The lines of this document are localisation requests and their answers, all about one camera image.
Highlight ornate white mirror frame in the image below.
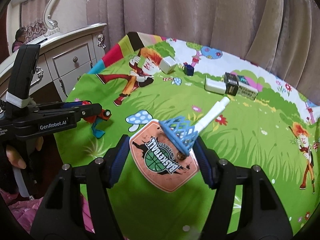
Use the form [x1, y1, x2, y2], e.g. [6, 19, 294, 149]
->
[6, 0, 60, 54]

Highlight colourful cartoon bed sheet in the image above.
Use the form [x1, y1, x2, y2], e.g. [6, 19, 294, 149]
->
[55, 33, 319, 239]

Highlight small white box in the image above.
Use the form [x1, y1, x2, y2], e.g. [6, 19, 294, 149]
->
[159, 56, 177, 74]

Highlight beige pink curtain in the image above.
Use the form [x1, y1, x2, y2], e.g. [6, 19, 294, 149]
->
[86, 0, 319, 104]

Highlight dark blue square holder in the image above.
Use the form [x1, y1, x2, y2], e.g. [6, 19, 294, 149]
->
[183, 64, 194, 76]

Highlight pink quilted cloth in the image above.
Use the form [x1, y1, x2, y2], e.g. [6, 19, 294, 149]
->
[1, 189, 94, 233]

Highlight black printed box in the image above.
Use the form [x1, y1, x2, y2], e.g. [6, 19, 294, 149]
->
[223, 72, 239, 96]

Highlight white ornate dresser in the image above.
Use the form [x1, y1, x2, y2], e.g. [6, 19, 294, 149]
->
[0, 23, 108, 103]

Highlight blue and red toy car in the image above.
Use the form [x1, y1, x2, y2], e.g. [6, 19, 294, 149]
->
[82, 109, 112, 139]

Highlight person's left hand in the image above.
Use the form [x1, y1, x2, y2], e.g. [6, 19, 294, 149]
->
[6, 137, 43, 169]

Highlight flat white box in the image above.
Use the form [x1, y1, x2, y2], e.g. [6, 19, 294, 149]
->
[204, 78, 226, 95]

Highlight toy basketball hoop backboard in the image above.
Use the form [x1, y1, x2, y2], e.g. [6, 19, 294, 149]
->
[128, 96, 231, 194]

